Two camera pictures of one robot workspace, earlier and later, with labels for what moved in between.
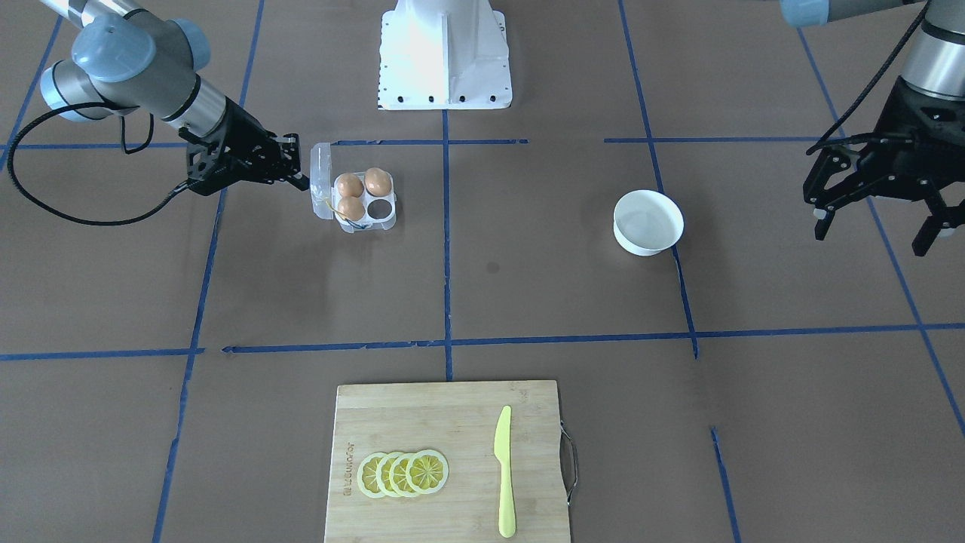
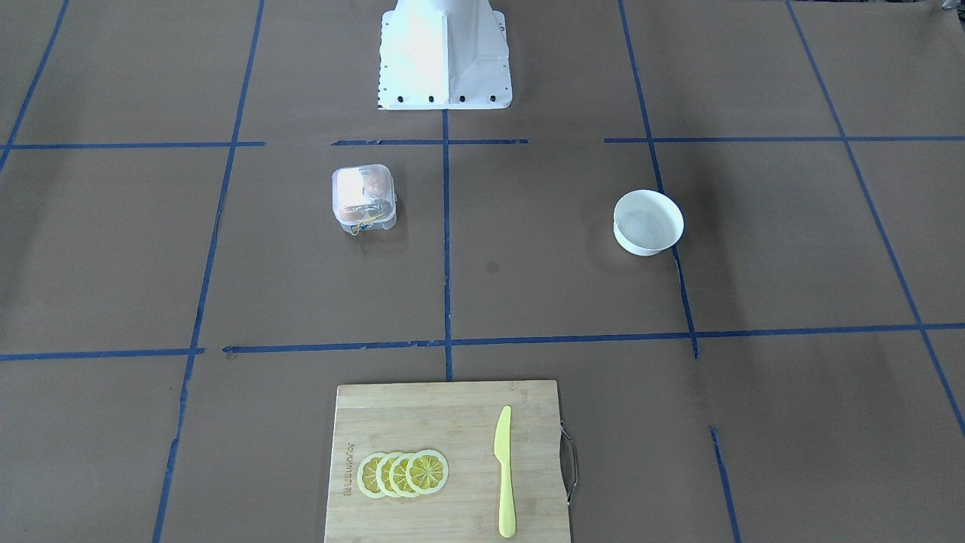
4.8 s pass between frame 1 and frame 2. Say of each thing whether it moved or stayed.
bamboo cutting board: stayed
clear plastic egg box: moved
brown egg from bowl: stayed
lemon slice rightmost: stayed
